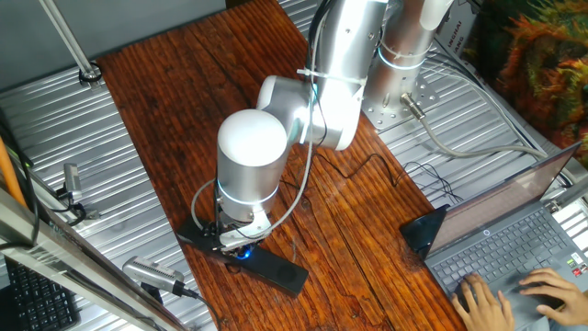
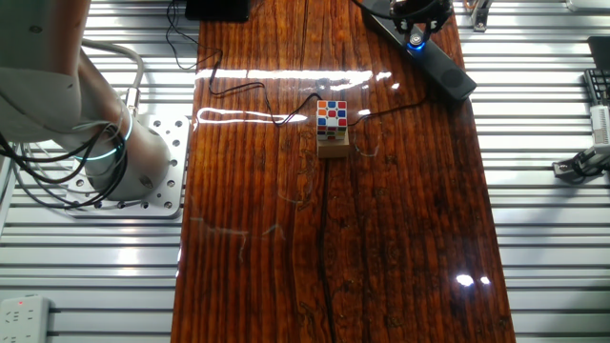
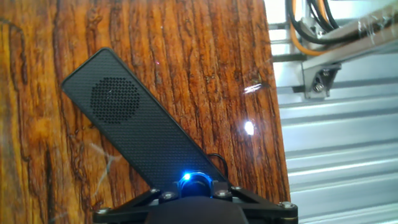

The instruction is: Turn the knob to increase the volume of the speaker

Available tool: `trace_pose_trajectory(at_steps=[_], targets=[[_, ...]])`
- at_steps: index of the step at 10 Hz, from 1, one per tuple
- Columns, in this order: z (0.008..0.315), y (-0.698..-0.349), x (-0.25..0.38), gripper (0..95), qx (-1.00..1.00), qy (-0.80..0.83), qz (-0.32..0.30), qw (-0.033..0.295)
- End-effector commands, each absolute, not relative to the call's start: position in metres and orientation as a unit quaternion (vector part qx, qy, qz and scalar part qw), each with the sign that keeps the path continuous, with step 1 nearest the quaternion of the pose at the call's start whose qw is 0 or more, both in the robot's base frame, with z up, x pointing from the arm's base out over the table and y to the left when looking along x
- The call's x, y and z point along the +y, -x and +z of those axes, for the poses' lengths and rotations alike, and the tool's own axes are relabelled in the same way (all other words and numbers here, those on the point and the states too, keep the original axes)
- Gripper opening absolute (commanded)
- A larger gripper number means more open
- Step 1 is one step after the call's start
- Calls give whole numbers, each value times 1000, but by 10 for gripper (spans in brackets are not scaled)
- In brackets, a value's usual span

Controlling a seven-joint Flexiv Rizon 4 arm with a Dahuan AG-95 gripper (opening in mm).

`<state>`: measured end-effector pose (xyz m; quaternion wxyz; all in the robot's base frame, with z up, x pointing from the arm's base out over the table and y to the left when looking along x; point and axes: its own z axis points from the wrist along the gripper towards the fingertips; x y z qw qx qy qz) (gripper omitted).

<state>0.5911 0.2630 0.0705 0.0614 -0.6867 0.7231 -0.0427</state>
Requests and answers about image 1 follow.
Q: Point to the aluminium pole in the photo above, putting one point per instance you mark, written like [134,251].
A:
[69,41]

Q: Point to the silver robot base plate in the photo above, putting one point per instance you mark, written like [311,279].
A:
[386,110]

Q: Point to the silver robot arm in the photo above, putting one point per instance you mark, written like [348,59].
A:
[250,156]

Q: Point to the aluminium frame beam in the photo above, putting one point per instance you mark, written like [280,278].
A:
[69,262]

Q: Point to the person's left hand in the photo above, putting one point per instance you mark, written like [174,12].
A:
[482,310]

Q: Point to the aluminium strut with bracket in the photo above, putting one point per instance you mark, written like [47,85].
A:
[46,193]

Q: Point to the printed cardboard box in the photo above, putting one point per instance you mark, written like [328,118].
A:
[457,32]

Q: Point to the colourful furry fabric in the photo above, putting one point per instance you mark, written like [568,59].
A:
[542,69]

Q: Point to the black keyboard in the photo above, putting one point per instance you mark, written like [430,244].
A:
[39,299]

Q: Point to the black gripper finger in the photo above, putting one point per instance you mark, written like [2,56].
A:
[229,253]
[245,250]

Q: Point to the black speaker bar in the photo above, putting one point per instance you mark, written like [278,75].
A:
[275,271]

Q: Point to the blue ringed speaker knob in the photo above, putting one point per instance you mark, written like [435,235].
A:
[247,255]

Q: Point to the wood grain table board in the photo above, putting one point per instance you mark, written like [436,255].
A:
[161,115]

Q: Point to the small grey camera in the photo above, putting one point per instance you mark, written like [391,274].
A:
[72,179]

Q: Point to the grey laptop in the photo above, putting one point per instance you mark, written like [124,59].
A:
[505,230]

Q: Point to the silver ribbed camera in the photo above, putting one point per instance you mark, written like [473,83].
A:
[151,273]

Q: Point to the person's right hand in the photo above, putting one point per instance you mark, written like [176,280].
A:
[562,294]

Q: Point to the black phone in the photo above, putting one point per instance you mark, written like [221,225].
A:
[420,230]

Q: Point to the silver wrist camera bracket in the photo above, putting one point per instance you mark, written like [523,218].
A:
[243,234]

